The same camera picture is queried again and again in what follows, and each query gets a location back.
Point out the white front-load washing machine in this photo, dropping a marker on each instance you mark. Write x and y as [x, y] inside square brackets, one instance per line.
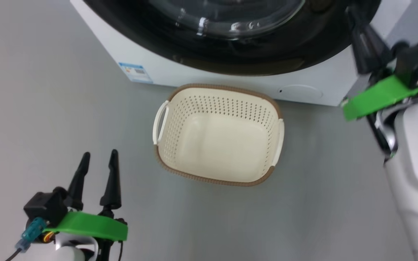
[136, 54]

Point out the black round glass machine door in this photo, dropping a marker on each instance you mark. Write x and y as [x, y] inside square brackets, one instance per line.
[267, 54]

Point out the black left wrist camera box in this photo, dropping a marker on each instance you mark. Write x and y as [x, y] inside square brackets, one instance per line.
[44, 206]

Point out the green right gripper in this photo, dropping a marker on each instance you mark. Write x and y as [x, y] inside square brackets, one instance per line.
[376, 98]

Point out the cream perforated laundry basket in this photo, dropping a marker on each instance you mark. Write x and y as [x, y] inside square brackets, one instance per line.
[220, 145]

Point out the blue energy label sticker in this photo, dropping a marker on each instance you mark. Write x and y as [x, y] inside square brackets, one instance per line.
[135, 72]

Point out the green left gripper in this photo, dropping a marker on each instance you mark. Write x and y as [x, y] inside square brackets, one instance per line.
[93, 224]

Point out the teal left camera connector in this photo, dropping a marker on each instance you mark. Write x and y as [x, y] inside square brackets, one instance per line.
[31, 233]

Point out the round white filter cover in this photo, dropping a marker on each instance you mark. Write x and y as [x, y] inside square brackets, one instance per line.
[299, 92]

